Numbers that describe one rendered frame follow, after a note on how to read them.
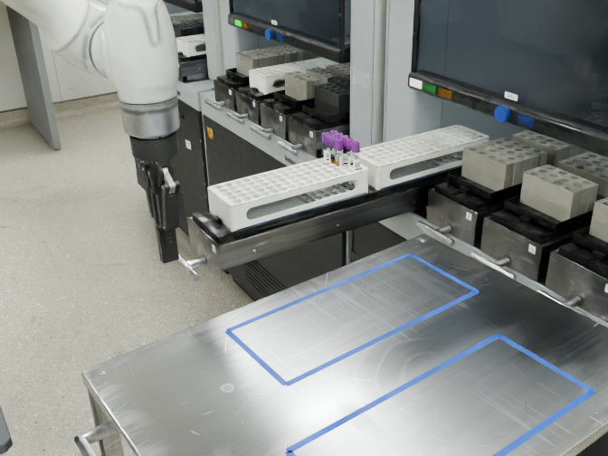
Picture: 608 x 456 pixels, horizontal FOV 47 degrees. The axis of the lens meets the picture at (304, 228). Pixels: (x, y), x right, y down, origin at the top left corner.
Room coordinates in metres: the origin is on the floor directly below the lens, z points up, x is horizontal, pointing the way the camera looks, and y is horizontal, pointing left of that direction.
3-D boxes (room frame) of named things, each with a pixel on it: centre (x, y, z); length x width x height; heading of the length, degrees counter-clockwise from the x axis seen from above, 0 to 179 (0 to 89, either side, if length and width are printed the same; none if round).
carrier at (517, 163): (1.25, -0.38, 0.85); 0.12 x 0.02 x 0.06; 31
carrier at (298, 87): (1.85, 0.01, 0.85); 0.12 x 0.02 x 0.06; 32
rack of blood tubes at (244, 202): (1.19, 0.02, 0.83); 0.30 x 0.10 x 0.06; 121
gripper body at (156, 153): (1.06, 0.24, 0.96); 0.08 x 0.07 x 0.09; 31
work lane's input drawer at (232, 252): (1.26, -0.09, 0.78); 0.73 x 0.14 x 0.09; 121
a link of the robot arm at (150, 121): (1.06, 0.24, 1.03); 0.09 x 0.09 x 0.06
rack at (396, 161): (1.35, -0.25, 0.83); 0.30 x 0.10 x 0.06; 121
